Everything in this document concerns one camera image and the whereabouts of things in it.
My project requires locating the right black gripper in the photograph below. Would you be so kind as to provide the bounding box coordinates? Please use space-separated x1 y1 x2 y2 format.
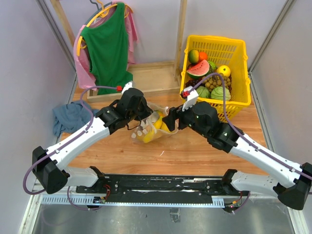
162 98 209 138

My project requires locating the orange peach toy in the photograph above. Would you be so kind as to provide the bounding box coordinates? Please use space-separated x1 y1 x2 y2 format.
161 122 171 133

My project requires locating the yellow banana toy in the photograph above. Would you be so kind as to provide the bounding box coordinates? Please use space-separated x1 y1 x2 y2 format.
144 116 163 143

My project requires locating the clear polka dot zip bag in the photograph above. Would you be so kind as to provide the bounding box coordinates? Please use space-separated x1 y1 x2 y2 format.
131 102 178 143

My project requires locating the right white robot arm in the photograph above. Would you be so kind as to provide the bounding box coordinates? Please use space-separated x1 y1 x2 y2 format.
163 102 312 211

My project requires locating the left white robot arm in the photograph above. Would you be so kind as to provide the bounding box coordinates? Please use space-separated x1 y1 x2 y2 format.
31 87 153 194

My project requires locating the green tank top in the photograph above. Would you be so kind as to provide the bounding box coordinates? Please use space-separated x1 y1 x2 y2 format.
80 2 133 95

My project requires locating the wooden clothes rack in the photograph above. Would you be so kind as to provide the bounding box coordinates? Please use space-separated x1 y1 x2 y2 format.
50 0 187 103

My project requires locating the green cabbage toy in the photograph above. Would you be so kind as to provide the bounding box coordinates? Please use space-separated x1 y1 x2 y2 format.
196 86 211 98
211 86 231 101

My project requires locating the dark purple grape bunch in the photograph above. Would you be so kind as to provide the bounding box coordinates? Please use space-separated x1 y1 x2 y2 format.
184 79 201 92

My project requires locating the pink shirt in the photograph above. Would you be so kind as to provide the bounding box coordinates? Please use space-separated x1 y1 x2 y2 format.
73 13 138 89

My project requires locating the watermelon slice toy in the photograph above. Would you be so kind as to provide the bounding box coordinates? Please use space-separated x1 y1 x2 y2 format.
186 60 210 79

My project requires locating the blue crumpled cloth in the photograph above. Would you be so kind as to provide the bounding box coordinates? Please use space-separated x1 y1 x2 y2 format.
53 100 91 137

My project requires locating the green orange mango toy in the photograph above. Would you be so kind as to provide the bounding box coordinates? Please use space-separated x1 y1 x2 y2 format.
188 49 199 64

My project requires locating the green custard apple toy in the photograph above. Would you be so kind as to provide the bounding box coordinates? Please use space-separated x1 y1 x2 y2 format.
208 61 217 72

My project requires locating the yellow plastic basket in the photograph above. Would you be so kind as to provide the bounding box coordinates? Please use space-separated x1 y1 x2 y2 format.
180 35 251 120

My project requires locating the orange tangerine toy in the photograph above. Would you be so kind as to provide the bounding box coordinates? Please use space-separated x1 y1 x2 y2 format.
198 52 208 62

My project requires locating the yellow lemon toy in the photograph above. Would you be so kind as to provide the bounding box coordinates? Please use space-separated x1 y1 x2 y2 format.
216 65 231 77

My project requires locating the yellow clothes hanger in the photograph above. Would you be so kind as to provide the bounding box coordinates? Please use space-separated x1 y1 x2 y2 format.
77 1 134 57

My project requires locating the grey clothes hanger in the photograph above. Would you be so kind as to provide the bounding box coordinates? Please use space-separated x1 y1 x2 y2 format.
89 0 113 10

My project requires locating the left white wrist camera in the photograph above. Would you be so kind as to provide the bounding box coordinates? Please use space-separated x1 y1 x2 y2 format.
116 81 133 94

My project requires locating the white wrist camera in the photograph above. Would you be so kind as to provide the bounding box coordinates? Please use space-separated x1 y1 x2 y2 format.
181 86 198 112
116 81 133 94

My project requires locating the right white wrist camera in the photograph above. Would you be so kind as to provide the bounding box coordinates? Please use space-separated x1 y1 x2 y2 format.
181 86 198 112

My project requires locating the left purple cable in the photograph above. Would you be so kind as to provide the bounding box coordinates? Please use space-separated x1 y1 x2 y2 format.
23 85 121 211

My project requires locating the purple cable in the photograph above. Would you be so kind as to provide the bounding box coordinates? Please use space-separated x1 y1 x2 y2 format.
23 85 121 211
186 72 312 213

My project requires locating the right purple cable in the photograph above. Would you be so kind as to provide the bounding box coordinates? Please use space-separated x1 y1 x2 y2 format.
186 72 312 213

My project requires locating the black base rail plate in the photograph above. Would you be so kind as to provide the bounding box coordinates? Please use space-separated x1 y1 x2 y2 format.
76 174 240 205

